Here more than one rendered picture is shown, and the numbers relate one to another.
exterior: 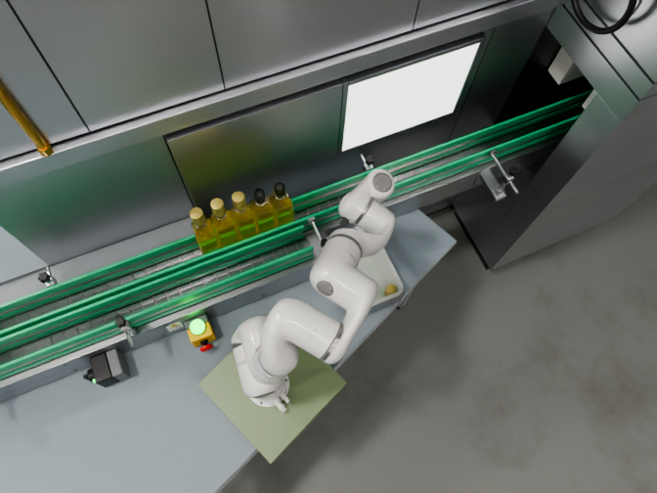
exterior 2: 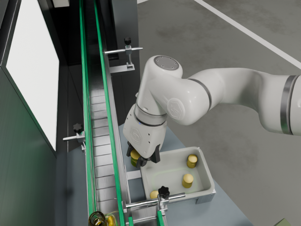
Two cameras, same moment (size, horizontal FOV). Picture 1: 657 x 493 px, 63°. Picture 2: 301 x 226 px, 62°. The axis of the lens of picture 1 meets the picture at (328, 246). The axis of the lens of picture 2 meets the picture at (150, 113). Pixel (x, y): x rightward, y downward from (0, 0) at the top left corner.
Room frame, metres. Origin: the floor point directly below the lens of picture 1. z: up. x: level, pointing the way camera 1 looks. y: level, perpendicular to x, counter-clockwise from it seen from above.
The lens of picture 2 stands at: (0.59, 0.25, 1.61)
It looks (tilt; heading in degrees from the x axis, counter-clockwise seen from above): 51 degrees down; 287
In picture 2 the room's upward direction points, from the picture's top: straight up
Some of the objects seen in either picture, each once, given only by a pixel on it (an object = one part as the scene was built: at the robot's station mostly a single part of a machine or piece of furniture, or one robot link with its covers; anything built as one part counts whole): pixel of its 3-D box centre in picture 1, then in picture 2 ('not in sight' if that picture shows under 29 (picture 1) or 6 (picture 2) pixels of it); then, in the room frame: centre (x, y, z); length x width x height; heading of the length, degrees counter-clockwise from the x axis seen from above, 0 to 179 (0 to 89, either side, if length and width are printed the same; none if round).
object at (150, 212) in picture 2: (318, 250); (148, 215); (0.66, 0.03, 0.85); 0.09 x 0.04 x 0.07; 28
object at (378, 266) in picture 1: (365, 275); (174, 178); (0.61, -0.13, 0.80); 0.22 x 0.17 x 0.09; 28
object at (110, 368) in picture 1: (109, 368); not in sight; (0.25, 0.62, 0.79); 0.08 x 0.08 x 0.08; 28
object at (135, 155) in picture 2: not in sight; (137, 157); (0.72, -0.06, 1.01); 0.04 x 0.04 x 0.04
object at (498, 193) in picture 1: (498, 181); (123, 61); (0.95, -0.54, 0.90); 0.17 x 0.05 x 0.23; 28
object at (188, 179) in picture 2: not in sight; (187, 180); (0.57, -0.13, 0.79); 0.04 x 0.04 x 0.04
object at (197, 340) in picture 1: (200, 332); not in sight; (0.39, 0.37, 0.79); 0.07 x 0.07 x 0.07; 28
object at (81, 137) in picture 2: (365, 164); (75, 140); (0.94, -0.10, 0.94); 0.07 x 0.04 x 0.13; 28
